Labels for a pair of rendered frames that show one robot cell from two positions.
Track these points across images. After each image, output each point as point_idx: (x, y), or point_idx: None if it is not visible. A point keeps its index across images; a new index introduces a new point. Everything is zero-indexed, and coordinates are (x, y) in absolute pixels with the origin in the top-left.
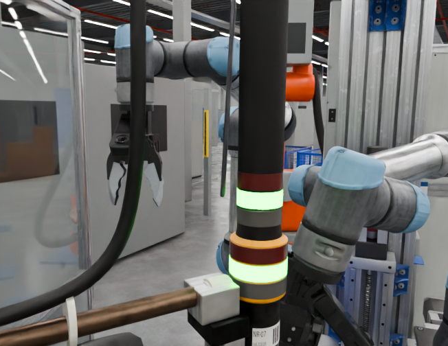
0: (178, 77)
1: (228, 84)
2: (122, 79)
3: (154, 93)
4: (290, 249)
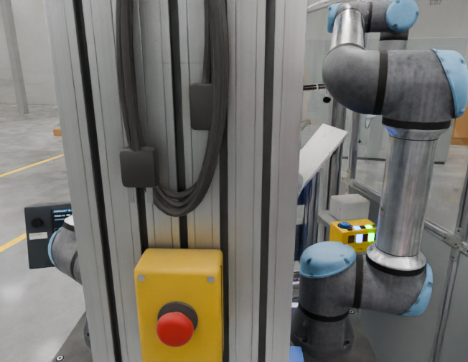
0: (387, 31)
1: None
2: (390, 39)
3: (381, 48)
4: (318, 253)
